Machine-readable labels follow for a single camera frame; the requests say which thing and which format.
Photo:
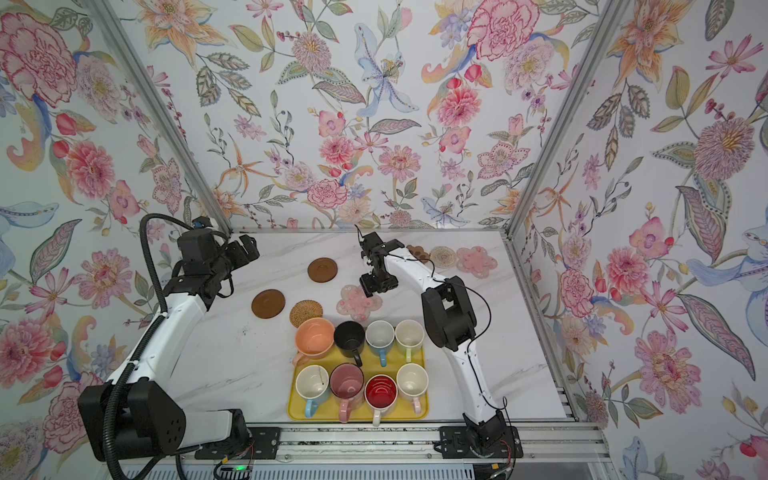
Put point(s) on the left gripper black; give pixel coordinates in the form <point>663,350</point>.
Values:
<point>251,250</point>

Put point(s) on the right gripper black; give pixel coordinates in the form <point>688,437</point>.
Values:
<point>371,289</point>

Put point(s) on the pink flower coaster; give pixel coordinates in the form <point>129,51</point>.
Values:
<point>355,304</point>
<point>475,261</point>

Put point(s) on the brown paw coaster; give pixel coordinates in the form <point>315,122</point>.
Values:
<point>419,253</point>

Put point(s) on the dark brown round coaster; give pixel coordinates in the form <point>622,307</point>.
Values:
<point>322,270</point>

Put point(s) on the patterned round white coaster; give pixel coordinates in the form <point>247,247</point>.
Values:
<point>443,257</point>

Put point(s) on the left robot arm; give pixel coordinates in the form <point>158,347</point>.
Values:
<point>132,415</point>

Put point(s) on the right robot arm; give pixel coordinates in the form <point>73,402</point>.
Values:
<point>450,323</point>

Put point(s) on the brown wooden round coaster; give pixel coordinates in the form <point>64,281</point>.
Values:
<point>268,304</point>

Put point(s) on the woven rattan round coaster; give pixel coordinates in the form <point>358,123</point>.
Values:
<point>305,310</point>

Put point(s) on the black mug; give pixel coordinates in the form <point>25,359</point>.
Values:
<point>349,338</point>

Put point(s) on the orange mug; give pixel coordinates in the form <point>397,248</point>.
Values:
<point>313,340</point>

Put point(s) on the dusty pink mug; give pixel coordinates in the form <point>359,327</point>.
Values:
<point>347,385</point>

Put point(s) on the red interior white mug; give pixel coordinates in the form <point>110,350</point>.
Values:
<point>381,394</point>

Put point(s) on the yellow tray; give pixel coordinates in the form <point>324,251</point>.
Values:
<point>328,412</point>

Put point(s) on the white mug blue handle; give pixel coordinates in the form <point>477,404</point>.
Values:
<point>380,338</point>

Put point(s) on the white mug green handle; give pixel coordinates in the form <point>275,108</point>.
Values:
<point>409,338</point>

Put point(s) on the cream mug pink handle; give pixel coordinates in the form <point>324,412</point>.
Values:
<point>413,381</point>

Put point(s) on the cream mug blue handle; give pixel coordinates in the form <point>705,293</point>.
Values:
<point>312,384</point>

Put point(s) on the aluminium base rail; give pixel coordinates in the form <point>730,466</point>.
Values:
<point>413,450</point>

